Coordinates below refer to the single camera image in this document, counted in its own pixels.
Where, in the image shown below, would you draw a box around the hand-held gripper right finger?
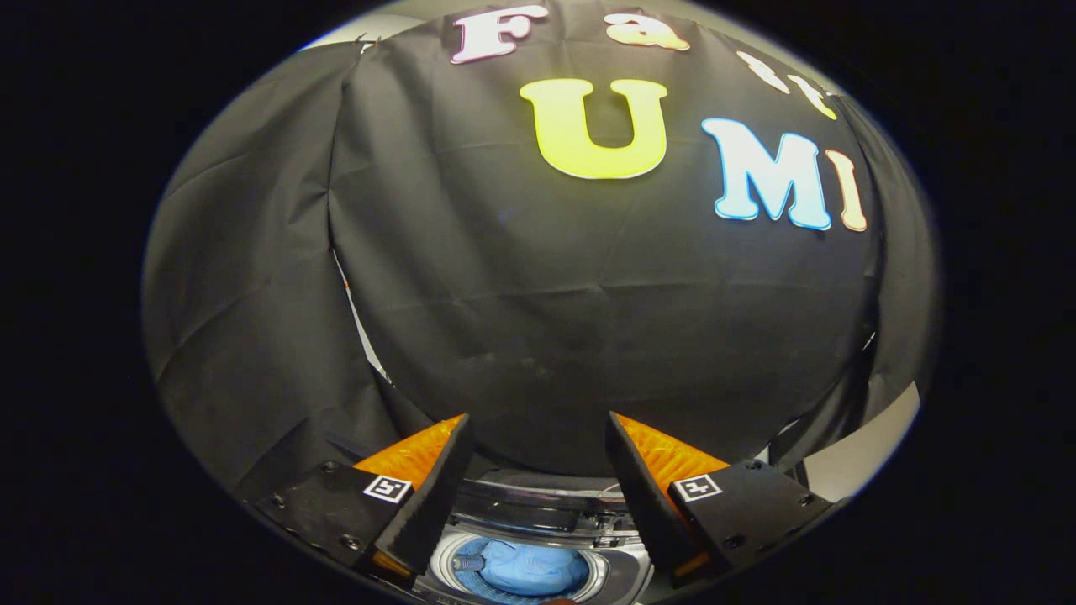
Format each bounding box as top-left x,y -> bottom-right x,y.
604,411 -> 837,589

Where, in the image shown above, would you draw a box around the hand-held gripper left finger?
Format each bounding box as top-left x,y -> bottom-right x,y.
251,413 -> 473,587

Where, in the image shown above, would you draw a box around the dark washing machine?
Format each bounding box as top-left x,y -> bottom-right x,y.
412,466 -> 673,605

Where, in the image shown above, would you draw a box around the light blue polo shirt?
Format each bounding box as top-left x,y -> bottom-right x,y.
454,538 -> 591,599

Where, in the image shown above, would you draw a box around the black backdrop cloth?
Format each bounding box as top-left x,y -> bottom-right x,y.
141,0 -> 941,505

